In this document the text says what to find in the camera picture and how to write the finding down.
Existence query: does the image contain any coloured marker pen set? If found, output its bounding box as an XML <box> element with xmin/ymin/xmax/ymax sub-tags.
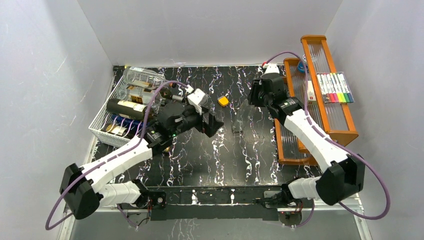
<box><xmin>316</xmin><ymin>71</ymin><xmax>355</xmax><ymax>104</ymax></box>

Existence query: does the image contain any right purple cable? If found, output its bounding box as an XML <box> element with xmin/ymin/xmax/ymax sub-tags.
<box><xmin>261</xmin><ymin>51</ymin><xmax>392</xmax><ymax>220</ymax></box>

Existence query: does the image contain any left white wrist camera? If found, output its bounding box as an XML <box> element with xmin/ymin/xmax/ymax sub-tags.
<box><xmin>185</xmin><ymin>85</ymin><xmax>209</xmax><ymax>115</ymax></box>

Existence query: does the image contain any dark green wine bottle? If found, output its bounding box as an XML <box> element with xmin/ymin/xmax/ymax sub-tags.
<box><xmin>106</xmin><ymin>98</ymin><xmax>156</xmax><ymax>121</ymax></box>

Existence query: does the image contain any yellow grey eraser block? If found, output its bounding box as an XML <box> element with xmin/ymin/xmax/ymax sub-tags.
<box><xmin>217</xmin><ymin>95</ymin><xmax>230</xmax><ymax>107</ymax></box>

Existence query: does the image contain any white red small box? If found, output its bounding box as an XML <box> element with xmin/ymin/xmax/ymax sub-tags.
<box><xmin>307</xmin><ymin>80</ymin><xmax>316</xmax><ymax>102</ymax></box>

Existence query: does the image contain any blue white lidded jar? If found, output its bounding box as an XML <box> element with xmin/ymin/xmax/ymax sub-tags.
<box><xmin>297</xmin><ymin>60</ymin><xmax>309</xmax><ymax>74</ymax></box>

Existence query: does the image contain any purple cable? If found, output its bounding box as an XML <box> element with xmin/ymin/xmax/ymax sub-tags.
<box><xmin>261</xmin><ymin>51</ymin><xmax>392</xmax><ymax>220</ymax></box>
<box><xmin>44</xmin><ymin>80</ymin><xmax>195</xmax><ymax>231</ymax></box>

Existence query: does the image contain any clear square liquor bottle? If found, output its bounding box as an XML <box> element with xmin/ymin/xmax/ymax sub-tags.
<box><xmin>115</xmin><ymin>85</ymin><xmax>173</xmax><ymax>105</ymax></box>

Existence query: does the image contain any white wire wine rack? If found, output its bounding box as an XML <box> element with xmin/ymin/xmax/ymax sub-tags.
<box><xmin>88</xmin><ymin>75</ymin><xmax>130</xmax><ymax>148</ymax></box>

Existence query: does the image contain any clear round glass bottle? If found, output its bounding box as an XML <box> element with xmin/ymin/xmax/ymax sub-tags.
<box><xmin>123</xmin><ymin>66</ymin><xmax>177</xmax><ymax>90</ymax></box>

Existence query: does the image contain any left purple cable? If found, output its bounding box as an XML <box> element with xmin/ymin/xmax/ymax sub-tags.
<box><xmin>44</xmin><ymin>80</ymin><xmax>195</xmax><ymax>231</ymax></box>

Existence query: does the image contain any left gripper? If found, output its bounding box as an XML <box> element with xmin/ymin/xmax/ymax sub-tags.
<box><xmin>169</xmin><ymin>104</ymin><xmax>223</xmax><ymax>138</ymax></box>

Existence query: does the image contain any dark silver-capped wine bottle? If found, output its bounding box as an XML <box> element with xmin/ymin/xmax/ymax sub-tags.
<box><xmin>160</xmin><ymin>92</ymin><xmax>187</xmax><ymax>103</ymax></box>

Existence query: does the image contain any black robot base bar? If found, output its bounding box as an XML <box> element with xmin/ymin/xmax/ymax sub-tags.
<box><xmin>119</xmin><ymin>185</ymin><xmax>313</xmax><ymax>227</ymax></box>

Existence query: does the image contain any orange wooden tiered shelf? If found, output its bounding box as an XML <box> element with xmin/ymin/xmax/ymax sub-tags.
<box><xmin>274</xmin><ymin>35</ymin><xmax>358</xmax><ymax>166</ymax></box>

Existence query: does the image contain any blue liquor bottle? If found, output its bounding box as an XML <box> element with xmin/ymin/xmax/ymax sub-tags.
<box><xmin>110</xmin><ymin>114</ymin><xmax>143</xmax><ymax>131</ymax></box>

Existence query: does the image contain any brown gold-capped bottle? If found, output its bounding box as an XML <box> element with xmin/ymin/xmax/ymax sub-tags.
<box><xmin>101</xmin><ymin>124</ymin><xmax>142</xmax><ymax>139</ymax></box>

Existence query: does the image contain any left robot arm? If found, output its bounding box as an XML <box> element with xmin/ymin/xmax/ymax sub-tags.
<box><xmin>59</xmin><ymin>103</ymin><xmax>224</xmax><ymax>220</ymax></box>

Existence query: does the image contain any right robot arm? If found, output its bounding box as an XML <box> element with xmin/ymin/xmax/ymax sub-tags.
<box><xmin>248</xmin><ymin>73</ymin><xmax>365</xmax><ymax>207</ymax></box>

